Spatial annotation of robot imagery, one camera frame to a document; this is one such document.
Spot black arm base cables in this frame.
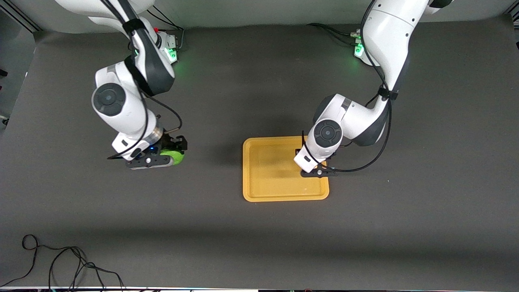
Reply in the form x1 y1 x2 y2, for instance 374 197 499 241
147 8 185 51
307 23 362 46

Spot loose black cable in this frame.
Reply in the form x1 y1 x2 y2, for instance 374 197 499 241
0 234 124 291

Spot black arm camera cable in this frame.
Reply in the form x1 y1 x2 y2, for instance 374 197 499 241
302 0 393 173
101 0 183 160

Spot orange plastic tray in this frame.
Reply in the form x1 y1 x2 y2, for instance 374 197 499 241
242 136 330 202

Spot black left arm base cables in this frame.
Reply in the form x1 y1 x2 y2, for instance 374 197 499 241
307 23 362 46

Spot black right arm base cables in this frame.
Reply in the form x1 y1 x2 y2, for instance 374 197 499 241
147 8 185 51

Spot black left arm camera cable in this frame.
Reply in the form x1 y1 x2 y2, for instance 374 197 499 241
302 0 393 173

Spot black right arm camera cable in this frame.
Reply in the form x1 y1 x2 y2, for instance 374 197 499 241
101 0 183 160

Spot dark grey table mat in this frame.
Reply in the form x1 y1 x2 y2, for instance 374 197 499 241
0 14 519 291

